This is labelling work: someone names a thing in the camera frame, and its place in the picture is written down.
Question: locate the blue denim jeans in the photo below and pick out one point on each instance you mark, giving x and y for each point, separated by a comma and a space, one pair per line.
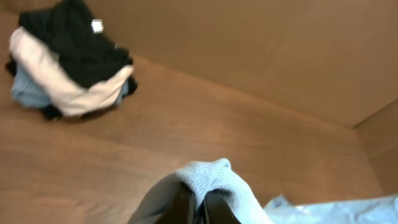
51, 86

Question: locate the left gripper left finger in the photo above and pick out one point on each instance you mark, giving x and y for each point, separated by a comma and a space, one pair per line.
181, 210

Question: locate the black garment on pile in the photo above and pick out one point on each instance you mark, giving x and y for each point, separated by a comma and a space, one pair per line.
87, 57

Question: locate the black garment under pile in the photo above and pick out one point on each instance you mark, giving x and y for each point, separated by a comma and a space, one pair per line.
51, 112

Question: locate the cream white garment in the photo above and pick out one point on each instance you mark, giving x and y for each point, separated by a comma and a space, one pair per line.
29, 51

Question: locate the light blue printed t-shirt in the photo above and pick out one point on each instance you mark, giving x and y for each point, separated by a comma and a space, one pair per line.
204, 177

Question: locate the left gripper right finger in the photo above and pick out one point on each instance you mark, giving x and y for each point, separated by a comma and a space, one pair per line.
216, 210

